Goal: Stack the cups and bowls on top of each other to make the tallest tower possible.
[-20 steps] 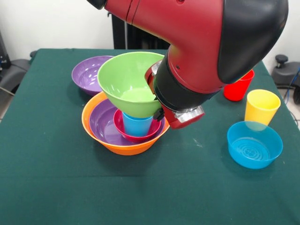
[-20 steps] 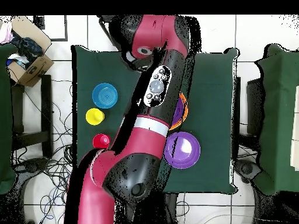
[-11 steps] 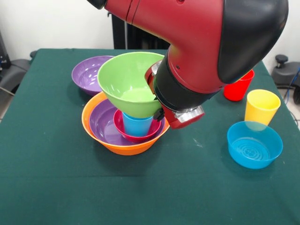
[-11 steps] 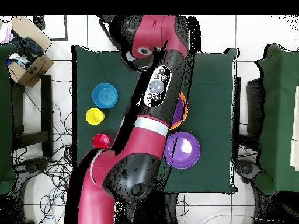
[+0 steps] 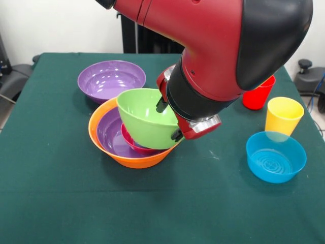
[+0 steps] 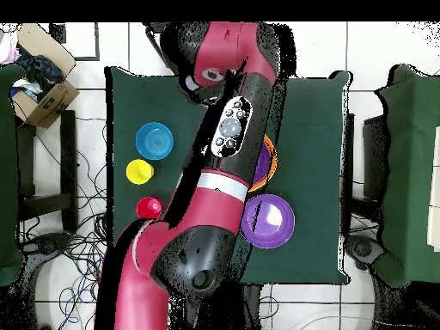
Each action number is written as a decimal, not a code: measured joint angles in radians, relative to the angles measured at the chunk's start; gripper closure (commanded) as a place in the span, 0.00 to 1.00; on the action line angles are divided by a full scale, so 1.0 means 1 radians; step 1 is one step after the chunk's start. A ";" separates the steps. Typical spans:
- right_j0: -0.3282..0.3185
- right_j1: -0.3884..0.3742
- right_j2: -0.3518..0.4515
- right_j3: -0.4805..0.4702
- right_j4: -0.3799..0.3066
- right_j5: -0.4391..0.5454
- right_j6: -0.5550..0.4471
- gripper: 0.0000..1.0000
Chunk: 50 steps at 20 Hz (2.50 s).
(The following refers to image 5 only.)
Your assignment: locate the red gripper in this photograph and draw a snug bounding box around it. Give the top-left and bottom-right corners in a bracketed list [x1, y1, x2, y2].
[155, 64, 222, 142]

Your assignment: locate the green plastic bowl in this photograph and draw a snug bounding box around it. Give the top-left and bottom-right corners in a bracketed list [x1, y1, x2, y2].
[116, 88, 185, 150]

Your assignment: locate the pink plastic bowl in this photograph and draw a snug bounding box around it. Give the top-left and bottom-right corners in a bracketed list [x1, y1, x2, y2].
[120, 123, 167, 156]

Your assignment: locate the purple plastic bowl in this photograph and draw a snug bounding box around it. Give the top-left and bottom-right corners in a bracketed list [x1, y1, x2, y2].
[96, 106, 170, 158]
[77, 60, 147, 104]

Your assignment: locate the large orange plastic bowl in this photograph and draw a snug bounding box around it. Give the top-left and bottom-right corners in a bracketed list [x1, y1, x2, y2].
[88, 97, 183, 169]

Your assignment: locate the dark green tablecloth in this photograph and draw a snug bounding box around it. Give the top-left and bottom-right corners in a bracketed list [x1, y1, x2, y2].
[0, 52, 325, 244]

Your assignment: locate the red plastic cup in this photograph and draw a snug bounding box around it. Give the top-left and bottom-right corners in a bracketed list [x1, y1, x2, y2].
[242, 75, 276, 110]

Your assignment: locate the yellow plastic cup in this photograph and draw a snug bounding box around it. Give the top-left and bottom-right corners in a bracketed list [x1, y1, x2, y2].
[265, 97, 305, 137]

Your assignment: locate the blue plastic bowl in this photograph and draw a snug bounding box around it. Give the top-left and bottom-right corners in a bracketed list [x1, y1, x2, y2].
[245, 131, 307, 184]

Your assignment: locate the black padded chair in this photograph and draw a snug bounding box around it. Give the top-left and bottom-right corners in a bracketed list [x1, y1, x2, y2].
[0, 63, 34, 102]

